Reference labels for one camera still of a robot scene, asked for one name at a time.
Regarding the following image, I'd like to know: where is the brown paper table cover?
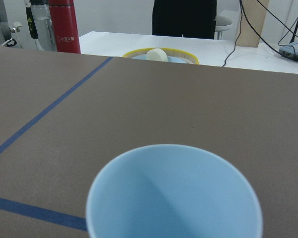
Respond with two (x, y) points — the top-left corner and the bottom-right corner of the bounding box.
(0, 46), (298, 238)

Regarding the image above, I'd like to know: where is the person in black shirt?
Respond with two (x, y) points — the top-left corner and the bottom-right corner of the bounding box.
(152, 0), (217, 39)

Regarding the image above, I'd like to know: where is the light blue plastic cup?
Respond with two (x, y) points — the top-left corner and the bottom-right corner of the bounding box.
(86, 144), (263, 238)

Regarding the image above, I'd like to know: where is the yellow rimmed blue bowl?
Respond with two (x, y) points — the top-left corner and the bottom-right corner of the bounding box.
(123, 48), (199, 64)

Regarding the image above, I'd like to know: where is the clear water bottle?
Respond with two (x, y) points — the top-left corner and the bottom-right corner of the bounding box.
(30, 0), (57, 52)

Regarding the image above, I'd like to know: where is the red cylindrical bottle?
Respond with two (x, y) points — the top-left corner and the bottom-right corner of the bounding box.
(48, 0), (80, 54)

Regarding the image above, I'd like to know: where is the white round stool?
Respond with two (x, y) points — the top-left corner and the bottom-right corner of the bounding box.
(215, 15), (233, 40)

